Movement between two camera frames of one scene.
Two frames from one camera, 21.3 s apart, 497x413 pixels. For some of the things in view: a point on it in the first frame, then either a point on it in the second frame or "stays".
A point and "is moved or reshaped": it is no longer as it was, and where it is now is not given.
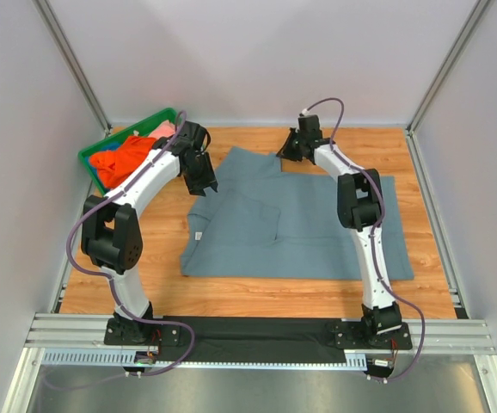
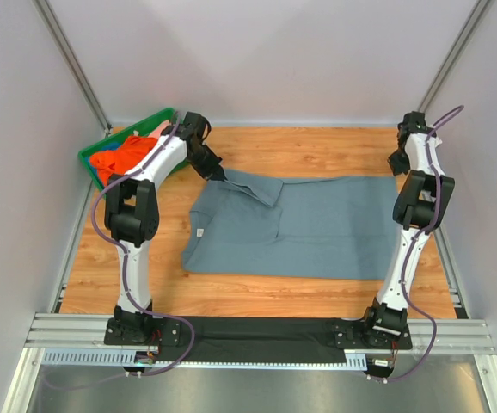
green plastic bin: (144, 127) stays
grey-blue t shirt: (260, 223) is moved or reshaped
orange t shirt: (113, 166) stays
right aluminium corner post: (475, 17) stays
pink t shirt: (166, 129) stays
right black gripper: (294, 146) -> (397, 162)
